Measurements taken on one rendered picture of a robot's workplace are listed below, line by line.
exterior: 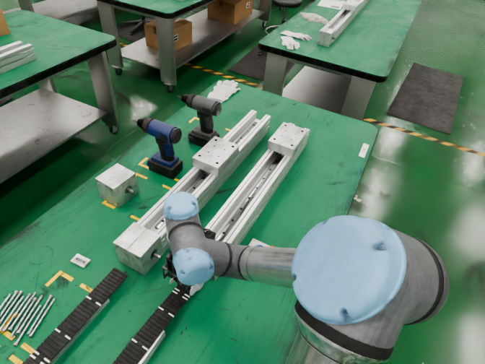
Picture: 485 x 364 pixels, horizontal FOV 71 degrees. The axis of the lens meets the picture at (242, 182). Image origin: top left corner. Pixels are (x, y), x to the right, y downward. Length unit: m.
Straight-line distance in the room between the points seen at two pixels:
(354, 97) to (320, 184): 1.29
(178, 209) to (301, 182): 0.75
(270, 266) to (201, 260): 0.13
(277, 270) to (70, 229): 0.79
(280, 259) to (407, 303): 0.29
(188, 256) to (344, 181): 0.91
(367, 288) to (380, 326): 0.06
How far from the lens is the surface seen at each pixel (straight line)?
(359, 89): 2.55
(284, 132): 1.41
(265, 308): 1.02
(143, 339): 0.96
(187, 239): 0.70
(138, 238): 1.04
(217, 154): 1.25
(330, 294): 0.38
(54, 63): 2.31
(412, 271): 0.41
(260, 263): 0.68
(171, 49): 3.28
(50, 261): 1.19
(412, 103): 4.01
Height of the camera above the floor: 1.69
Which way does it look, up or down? 43 degrees down
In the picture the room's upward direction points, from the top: 6 degrees clockwise
